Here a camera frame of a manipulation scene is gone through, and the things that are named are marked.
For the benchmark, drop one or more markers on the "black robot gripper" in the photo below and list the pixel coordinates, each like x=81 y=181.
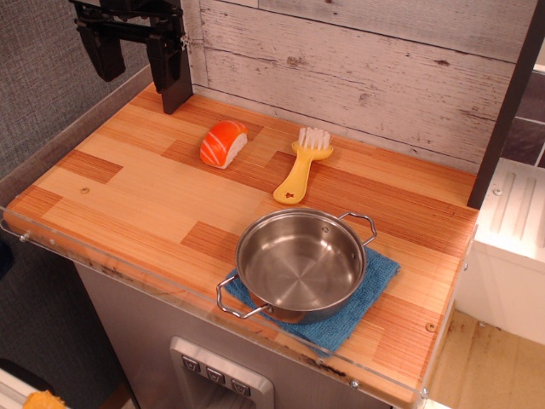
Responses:
x=102 y=24

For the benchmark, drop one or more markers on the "orange salmon sushi toy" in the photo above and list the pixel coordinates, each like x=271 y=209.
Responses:
x=223 y=143

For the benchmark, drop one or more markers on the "silver metal pan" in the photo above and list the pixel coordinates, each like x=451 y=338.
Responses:
x=299 y=265

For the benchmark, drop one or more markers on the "yellow dish brush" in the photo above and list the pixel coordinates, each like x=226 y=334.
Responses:
x=313 y=144

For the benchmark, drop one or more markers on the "grey ice dispenser panel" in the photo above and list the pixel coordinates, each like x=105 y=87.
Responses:
x=217 y=377

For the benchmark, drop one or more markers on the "blue cloth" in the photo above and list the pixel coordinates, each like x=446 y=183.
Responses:
x=362 y=298

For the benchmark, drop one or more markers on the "yellow object bottom left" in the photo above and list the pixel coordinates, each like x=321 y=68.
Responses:
x=43 y=400

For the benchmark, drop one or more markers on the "clear acrylic guard strip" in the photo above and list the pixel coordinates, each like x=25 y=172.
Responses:
x=168 y=334

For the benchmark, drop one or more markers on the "white toy sink unit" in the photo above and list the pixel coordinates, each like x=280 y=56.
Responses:
x=502 y=282

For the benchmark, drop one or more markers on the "dark corner post right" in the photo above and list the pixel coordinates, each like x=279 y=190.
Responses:
x=515 y=92

